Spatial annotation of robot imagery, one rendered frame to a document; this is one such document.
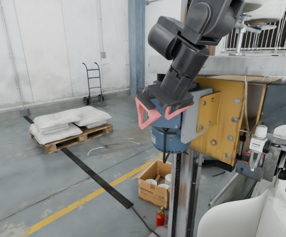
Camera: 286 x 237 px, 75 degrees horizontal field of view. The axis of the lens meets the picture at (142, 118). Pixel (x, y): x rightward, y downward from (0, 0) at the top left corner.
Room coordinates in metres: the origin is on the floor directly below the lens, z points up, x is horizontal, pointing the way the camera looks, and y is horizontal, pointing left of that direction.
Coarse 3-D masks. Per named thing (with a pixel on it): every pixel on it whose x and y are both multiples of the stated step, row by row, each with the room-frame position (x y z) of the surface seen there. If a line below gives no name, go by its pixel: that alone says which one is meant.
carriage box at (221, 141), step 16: (208, 80) 0.70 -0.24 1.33; (224, 80) 0.65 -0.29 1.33; (240, 80) 0.66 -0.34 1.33; (224, 96) 0.65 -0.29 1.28; (240, 96) 0.61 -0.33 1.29; (256, 96) 0.68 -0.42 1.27; (224, 112) 0.64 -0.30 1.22; (240, 112) 0.60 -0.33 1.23; (256, 112) 0.71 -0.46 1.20; (224, 128) 0.63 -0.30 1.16; (192, 144) 0.72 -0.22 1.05; (208, 144) 0.67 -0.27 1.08; (224, 144) 0.63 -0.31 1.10; (224, 160) 0.62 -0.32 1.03
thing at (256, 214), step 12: (264, 192) 0.45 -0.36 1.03; (228, 204) 0.41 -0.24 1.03; (240, 204) 0.41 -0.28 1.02; (252, 204) 0.42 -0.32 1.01; (264, 204) 0.46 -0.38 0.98; (204, 216) 0.37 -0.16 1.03; (216, 216) 0.40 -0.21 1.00; (228, 216) 0.41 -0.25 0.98; (240, 216) 0.42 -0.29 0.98; (252, 216) 0.43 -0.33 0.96; (264, 216) 0.42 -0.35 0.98; (276, 216) 0.37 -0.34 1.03; (204, 228) 0.37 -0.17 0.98; (216, 228) 0.40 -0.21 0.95; (228, 228) 0.41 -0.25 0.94; (240, 228) 0.42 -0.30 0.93; (252, 228) 0.43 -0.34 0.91; (264, 228) 0.40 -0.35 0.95; (276, 228) 0.35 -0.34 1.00
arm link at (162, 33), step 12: (192, 12) 0.33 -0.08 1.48; (204, 12) 0.31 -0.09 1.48; (156, 24) 0.41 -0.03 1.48; (168, 24) 0.40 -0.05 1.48; (180, 24) 0.38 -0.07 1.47; (192, 24) 0.32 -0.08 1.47; (204, 24) 0.31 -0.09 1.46; (156, 36) 0.40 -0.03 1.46; (168, 36) 0.39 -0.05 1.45; (192, 36) 0.33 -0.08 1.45; (156, 48) 0.41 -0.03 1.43; (168, 48) 0.39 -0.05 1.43
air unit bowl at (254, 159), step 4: (252, 152) 0.51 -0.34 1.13; (252, 156) 0.51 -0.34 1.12; (256, 156) 0.50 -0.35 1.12; (260, 156) 0.50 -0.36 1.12; (252, 160) 0.51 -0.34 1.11; (256, 160) 0.50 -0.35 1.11; (248, 164) 0.52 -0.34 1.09; (252, 164) 0.50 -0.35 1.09; (256, 164) 0.50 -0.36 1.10; (252, 168) 0.51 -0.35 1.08
